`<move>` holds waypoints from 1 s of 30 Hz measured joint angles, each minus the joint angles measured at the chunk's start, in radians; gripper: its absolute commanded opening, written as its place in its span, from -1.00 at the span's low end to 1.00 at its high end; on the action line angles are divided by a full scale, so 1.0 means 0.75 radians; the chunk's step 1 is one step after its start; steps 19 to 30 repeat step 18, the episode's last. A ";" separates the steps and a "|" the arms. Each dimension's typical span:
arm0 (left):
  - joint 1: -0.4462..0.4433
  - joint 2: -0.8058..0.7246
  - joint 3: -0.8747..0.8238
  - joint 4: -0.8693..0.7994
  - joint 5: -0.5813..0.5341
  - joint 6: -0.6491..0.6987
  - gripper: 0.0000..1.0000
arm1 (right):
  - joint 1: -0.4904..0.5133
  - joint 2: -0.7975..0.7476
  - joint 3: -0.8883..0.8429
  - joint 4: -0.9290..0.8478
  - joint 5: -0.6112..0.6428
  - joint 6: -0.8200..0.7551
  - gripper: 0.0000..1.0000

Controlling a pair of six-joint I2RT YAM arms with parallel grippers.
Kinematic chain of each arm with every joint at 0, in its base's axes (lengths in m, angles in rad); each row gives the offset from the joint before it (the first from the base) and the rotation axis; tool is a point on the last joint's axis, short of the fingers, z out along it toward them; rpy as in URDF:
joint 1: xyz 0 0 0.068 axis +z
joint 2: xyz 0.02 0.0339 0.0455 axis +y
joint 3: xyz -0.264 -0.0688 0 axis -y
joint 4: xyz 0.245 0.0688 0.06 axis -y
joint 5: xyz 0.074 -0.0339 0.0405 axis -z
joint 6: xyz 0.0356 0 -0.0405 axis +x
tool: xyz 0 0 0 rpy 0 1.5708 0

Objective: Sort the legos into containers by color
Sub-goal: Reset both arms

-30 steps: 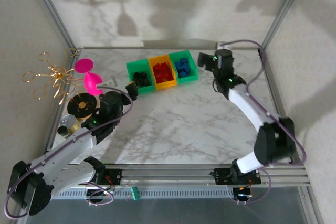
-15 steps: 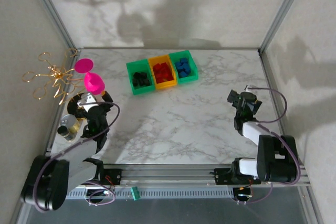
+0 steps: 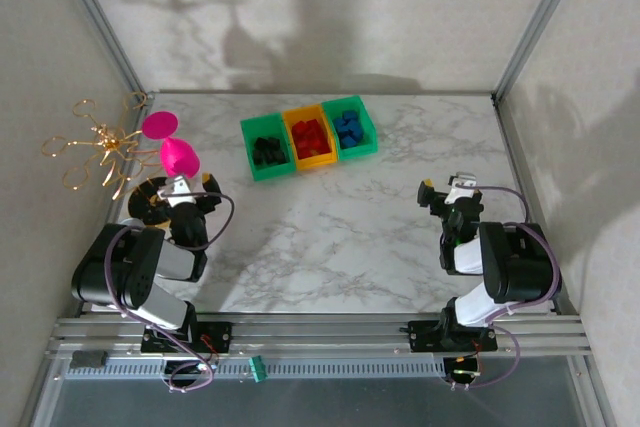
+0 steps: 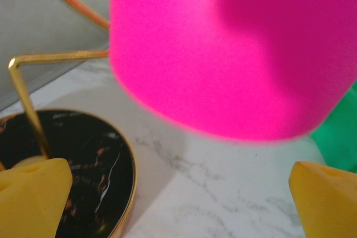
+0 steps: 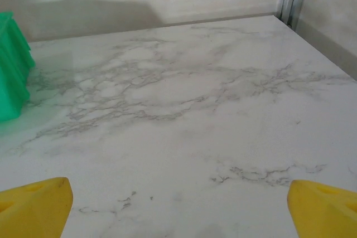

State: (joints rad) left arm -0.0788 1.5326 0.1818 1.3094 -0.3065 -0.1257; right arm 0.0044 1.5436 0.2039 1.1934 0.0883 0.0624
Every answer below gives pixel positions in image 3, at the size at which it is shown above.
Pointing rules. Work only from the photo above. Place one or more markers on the aluminium frame post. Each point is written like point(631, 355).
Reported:
point(103, 27)
point(540, 22)

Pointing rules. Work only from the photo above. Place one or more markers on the aluminium side rail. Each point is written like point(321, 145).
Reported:
point(112, 212)
point(534, 207)

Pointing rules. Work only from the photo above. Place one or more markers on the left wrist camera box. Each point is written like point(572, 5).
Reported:
point(176, 193)

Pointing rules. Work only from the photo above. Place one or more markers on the green terminal connector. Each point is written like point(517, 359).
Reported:
point(258, 368)

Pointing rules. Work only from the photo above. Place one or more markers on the pink plastic goblet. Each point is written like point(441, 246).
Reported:
point(175, 157)

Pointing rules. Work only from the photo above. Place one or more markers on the red lego brick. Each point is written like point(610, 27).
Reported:
point(300, 128)
point(325, 144)
point(306, 150)
point(301, 143)
point(314, 127)
point(316, 141)

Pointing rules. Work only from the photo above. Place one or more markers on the black lego brick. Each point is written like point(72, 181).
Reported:
point(270, 157)
point(281, 156)
point(273, 141)
point(259, 156)
point(260, 142)

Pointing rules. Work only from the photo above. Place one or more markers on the black and gold round base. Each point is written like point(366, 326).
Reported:
point(142, 202)

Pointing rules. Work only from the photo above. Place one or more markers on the grey foam block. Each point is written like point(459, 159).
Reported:
point(89, 359)

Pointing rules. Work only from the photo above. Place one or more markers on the aluminium frame leg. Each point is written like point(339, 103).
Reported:
point(37, 397)
point(592, 397)

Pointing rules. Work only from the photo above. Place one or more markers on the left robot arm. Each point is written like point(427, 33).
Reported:
point(120, 267)

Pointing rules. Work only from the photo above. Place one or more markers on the yellow plastic bin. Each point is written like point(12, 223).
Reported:
point(312, 162)

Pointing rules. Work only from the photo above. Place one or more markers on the green plastic bin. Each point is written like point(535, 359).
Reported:
point(267, 172)
point(357, 152)

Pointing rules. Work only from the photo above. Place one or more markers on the aluminium mounting rail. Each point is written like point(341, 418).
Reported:
point(325, 337)

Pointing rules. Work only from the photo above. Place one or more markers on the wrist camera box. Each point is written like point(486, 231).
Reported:
point(176, 193)
point(461, 188)

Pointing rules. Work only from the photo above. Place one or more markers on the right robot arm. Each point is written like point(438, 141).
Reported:
point(520, 267)

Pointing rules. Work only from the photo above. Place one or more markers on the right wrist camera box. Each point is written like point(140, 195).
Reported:
point(461, 188)

